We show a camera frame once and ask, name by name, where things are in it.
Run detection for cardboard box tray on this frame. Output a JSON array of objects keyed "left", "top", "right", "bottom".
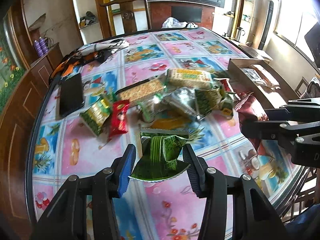
[{"left": 228, "top": 57, "right": 301, "bottom": 111}]

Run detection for purple bottles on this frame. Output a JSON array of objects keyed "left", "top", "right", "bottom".
[{"left": 34, "top": 37, "right": 48, "bottom": 57}]

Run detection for red cartoon snack packet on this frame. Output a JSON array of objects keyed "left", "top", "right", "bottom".
[{"left": 108, "top": 100, "right": 130, "bottom": 140}]

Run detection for dark red snack packet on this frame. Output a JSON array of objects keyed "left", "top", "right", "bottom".
[{"left": 234, "top": 92, "right": 269, "bottom": 151}]

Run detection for red white snack packet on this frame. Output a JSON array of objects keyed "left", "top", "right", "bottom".
[{"left": 216, "top": 77, "right": 234, "bottom": 93}]

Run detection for cracker pack with yellow label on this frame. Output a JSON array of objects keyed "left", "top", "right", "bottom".
[{"left": 167, "top": 68, "right": 213, "bottom": 89}]

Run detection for patterned cloth bundle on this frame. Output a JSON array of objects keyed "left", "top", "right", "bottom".
[{"left": 49, "top": 38, "right": 129, "bottom": 84}]

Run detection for floral pattern tablecloth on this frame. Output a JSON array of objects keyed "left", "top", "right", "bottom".
[{"left": 26, "top": 26, "right": 308, "bottom": 240}]

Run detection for silver foil snack bag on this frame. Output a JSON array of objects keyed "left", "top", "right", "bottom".
[{"left": 241, "top": 68, "right": 267, "bottom": 86}]

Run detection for silver foil snack packet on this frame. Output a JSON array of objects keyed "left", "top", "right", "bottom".
[{"left": 163, "top": 87, "right": 200, "bottom": 120}]

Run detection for wooden chair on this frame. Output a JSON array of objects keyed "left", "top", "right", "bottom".
[{"left": 100, "top": 0, "right": 152, "bottom": 36}]

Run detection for white plastic bag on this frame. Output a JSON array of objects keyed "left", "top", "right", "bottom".
[{"left": 162, "top": 17, "right": 198, "bottom": 29}]

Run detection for wooden sideboard cabinet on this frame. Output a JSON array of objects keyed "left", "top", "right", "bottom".
[{"left": 1, "top": 43, "right": 63, "bottom": 239}]

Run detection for black smartphone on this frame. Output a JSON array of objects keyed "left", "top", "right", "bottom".
[{"left": 59, "top": 73, "right": 85, "bottom": 118}]

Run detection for clear green-edged snack packet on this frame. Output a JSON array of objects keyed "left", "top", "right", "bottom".
[{"left": 138, "top": 93, "right": 164, "bottom": 123}]

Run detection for cracker pack with black stripe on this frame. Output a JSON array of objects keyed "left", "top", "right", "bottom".
[{"left": 116, "top": 79, "right": 165, "bottom": 107}]

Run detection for orange snack packet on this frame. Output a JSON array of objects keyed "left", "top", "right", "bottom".
[{"left": 250, "top": 64, "right": 280, "bottom": 89}]

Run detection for green yellow pea packet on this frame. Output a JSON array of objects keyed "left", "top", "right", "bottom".
[{"left": 195, "top": 88, "right": 234, "bottom": 119}]

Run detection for green pea snack packet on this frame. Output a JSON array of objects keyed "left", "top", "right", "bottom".
[{"left": 79, "top": 96, "right": 112, "bottom": 137}]

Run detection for green crinkled snack packet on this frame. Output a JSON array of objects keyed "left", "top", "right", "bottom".
[{"left": 130, "top": 128, "right": 189, "bottom": 183}]

